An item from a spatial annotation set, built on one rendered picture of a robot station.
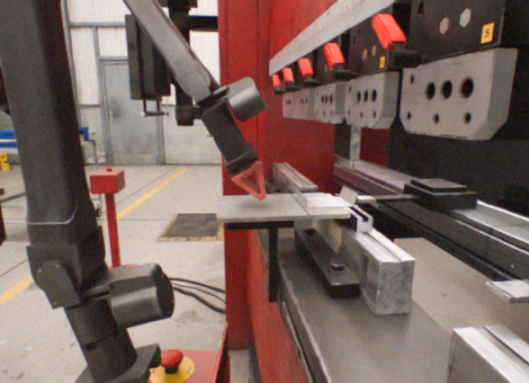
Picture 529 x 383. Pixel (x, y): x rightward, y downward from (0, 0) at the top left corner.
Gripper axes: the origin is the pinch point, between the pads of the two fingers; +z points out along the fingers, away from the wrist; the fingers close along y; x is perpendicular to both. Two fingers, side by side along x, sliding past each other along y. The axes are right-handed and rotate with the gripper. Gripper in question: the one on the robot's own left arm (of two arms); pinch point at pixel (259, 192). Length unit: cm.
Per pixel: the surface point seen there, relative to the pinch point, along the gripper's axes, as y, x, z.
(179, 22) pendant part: 141, -5, -67
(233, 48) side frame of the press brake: 87, -19, -36
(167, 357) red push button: -21.3, 25.7, 10.8
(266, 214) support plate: -6.4, 0.8, 2.9
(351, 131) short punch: -3.5, -21.9, -2.5
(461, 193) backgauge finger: -3.2, -37.9, 21.7
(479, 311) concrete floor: 104, -78, 161
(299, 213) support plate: -6.6, -4.9, 6.0
